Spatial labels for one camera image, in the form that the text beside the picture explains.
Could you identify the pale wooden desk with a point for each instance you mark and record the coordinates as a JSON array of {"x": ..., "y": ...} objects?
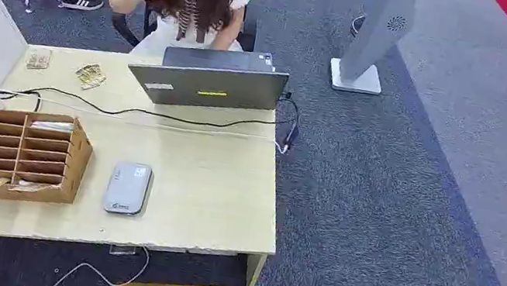
[{"x": 203, "y": 190}]

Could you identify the grey laptop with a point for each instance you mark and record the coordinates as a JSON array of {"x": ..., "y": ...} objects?
[{"x": 211, "y": 85}]

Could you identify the grey kiosk stand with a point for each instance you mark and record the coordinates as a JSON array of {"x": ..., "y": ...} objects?
[{"x": 377, "y": 33}]

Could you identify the clear plastic tag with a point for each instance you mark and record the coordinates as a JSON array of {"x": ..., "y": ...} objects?
[{"x": 122, "y": 250}]

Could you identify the black office chair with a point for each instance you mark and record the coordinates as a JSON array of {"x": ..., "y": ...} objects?
[{"x": 125, "y": 28}]

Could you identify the wooden card box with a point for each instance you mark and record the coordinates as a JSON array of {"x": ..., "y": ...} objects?
[{"x": 73, "y": 162}]

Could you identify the white cards in slot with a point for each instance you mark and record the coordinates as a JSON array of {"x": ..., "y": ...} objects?
[{"x": 52, "y": 125}]

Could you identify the pale cards in slot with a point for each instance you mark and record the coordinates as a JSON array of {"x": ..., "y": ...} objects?
[{"x": 34, "y": 186}]

